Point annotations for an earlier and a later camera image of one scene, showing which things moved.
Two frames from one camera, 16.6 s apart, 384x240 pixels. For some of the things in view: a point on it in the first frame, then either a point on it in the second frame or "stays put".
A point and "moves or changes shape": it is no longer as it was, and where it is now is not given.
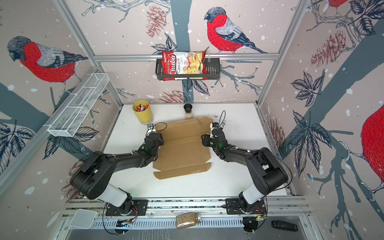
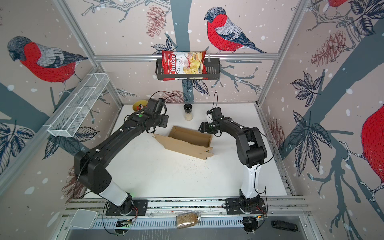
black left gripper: x=161 y=142 → x=166 y=118
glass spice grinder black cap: x=188 y=109 stays put
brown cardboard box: x=182 y=153 moves or changes shape
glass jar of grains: x=188 y=220 stays put
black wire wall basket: x=213 y=72 stays put
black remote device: x=283 y=224 stays put
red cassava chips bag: x=183 y=65 stays put
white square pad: x=83 y=218 stays put
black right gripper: x=205 y=139 → x=203 y=125
